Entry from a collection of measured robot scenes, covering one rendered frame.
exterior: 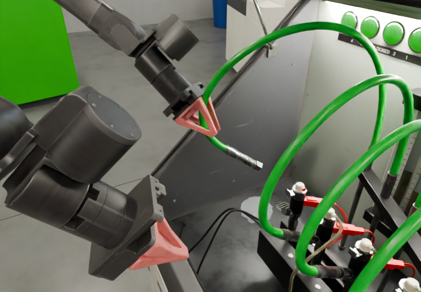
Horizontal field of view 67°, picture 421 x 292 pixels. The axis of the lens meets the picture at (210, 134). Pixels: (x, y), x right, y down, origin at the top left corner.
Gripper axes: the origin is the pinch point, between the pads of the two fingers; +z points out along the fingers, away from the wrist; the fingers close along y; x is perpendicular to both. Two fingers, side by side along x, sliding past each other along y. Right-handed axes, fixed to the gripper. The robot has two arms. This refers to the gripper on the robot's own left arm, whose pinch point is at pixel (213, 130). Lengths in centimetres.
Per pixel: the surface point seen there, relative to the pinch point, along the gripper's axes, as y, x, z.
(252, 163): 4.9, 0.6, 11.1
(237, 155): 3.3, 1.2, 7.6
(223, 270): 7.1, 26.8, 29.0
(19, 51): 208, 175, -170
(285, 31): 0.1, -22.0, -4.6
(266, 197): -16.9, -5.7, 11.2
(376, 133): 12.4, -21.9, 24.1
